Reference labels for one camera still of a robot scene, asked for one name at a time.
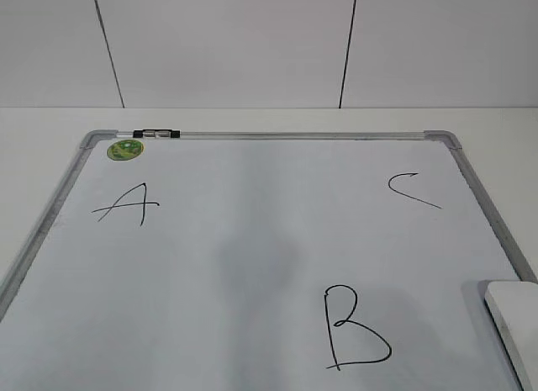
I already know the white board with aluminium frame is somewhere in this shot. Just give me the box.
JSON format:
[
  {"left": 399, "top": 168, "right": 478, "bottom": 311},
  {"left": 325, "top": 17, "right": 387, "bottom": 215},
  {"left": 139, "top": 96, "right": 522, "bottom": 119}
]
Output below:
[{"left": 1, "top": 130, "right": 535, "bottom": 390}]

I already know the white board eraser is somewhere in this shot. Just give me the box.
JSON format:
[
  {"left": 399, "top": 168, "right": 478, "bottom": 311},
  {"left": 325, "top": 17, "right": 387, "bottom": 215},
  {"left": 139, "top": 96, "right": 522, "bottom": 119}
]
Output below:
[{"left": 484, "top": 281, "right": 538, "bottom": 390}]

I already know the round green sticker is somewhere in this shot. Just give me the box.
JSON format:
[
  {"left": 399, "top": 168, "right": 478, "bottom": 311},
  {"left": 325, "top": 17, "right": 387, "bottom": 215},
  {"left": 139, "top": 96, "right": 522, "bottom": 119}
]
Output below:
[{"left": 107, "top": 139, "right": 144, "bottom": 161}]

